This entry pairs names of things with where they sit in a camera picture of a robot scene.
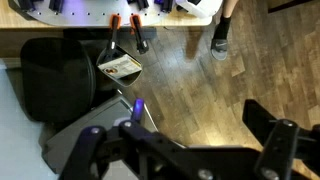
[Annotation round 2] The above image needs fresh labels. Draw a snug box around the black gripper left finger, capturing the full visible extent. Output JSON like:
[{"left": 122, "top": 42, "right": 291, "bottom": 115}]
[{"left": 59, "top": 98, "right": 188, "bottom": 180}]

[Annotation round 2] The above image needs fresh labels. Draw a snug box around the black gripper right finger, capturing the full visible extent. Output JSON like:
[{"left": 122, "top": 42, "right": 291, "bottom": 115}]
[{"left": 242, "top": 98, "right": 320, "bottom": 180}]

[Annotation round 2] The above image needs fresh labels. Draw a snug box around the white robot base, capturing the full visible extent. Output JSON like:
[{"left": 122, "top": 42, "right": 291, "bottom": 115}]
[{"left": 174, "top": 0, "right": 223, "bottom": 20}]

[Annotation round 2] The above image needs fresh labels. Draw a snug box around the small black waste bin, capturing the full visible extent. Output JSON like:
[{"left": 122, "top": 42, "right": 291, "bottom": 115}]
[{"left": 95, "top": 44, "right": 144, "bottom": 89}]

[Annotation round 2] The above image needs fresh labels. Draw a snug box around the black office chair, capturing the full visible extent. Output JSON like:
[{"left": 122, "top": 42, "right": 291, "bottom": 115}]
[{"left": 19, "top": 37, "right": 98, "bottom": 123}]

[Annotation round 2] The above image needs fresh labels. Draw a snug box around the printed paper booklet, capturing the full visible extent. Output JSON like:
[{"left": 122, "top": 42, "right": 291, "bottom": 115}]
[{"left": 97, "top": 54, "right": 143, "bottom": 80}]

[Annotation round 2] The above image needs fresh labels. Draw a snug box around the grey slide sandal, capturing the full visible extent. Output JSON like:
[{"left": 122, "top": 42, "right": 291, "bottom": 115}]
[{"left": 210, "top": 37, "right": 230, "bottom": 62}]

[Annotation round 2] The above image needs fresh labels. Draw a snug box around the orange black bar clamp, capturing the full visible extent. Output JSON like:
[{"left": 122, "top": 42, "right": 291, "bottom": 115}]
[
  {"left": 109, "top": 14, "right": 122, "bottom": 52},
  {"left": 129, "top": 14, "right": 150, "bottom": 55}
]

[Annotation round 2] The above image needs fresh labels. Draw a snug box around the grey metal mounting plate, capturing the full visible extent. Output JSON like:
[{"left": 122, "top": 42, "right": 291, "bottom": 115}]
[{"left": 13, "top": 0, "right": 188, "bottom": 27}]

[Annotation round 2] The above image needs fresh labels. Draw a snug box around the person leg with black sock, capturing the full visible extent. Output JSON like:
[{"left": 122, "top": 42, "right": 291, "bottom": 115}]
[{"left": 213, "top": 0, "right": 240, "bottom": 42}]

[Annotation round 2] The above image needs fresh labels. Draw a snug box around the light wooden table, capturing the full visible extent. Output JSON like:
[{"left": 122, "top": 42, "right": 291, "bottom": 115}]
[{"left": 0, "top": 0, "right": 214, "bottom": 30}]

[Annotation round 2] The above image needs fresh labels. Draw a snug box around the black mounting bracket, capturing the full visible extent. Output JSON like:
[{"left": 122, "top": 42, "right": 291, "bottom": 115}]
[
  {"left": 18, "top": 0, "right": 36, "bottom": 12},
  {"left": 154, "top": 0, "right": 175, "bottom": 14},
  {"left": 48, "top": 0, "right": 65, "bottom": 14},
  {"left": 126, "top": 0, "right": 150, "bottom": 10}
]

